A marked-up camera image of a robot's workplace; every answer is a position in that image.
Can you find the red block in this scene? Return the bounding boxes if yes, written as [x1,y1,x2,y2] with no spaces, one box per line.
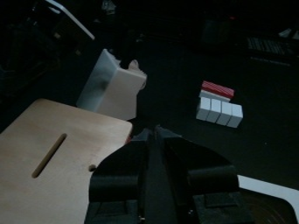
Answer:
[199,80,236,103]

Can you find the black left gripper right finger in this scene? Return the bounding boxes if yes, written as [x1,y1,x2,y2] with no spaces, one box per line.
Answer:
[153,124,255,224]

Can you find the red and cream box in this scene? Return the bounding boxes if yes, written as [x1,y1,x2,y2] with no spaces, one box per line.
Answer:
[0,98,135,224]

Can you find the white carton box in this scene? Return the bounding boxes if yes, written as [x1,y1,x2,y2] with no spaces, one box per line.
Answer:
[76,48,148,122]

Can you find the white handheld device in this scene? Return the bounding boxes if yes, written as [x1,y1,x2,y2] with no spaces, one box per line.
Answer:
[238,174,299,224]

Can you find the white frame bar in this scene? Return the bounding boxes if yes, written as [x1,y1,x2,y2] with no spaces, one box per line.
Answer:
[44,0,96,41]

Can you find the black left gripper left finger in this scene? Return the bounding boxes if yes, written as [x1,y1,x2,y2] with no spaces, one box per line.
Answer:
[84,127,153,224]

